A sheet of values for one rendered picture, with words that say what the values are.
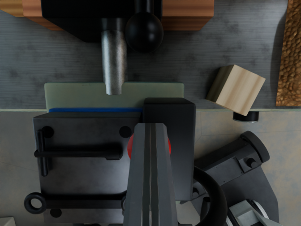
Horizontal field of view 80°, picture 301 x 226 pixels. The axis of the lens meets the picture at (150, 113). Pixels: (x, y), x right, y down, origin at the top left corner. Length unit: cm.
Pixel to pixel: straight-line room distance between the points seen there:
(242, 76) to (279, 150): 129
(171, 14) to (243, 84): 11
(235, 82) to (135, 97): 11
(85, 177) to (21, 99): 16
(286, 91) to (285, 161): 128
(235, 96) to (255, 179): 108
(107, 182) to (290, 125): 139
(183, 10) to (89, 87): 12
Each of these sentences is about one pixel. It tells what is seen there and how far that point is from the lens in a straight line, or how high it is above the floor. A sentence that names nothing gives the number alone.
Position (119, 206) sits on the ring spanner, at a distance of 17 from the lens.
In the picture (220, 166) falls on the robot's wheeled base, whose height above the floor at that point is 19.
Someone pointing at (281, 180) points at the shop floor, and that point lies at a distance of 160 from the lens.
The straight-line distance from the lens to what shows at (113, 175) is 16.
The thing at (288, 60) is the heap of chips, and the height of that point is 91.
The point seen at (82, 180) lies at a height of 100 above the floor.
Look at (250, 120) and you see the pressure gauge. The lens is 53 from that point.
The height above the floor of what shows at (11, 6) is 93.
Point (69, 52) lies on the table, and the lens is 26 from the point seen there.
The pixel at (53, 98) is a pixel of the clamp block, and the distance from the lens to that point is 20.
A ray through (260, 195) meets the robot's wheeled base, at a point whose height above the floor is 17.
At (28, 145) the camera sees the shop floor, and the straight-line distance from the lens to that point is 146.
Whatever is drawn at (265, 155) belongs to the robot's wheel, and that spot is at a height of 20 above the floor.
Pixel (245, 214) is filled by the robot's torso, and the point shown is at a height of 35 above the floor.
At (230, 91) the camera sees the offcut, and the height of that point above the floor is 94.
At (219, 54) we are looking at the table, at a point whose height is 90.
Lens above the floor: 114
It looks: 80 degrees down
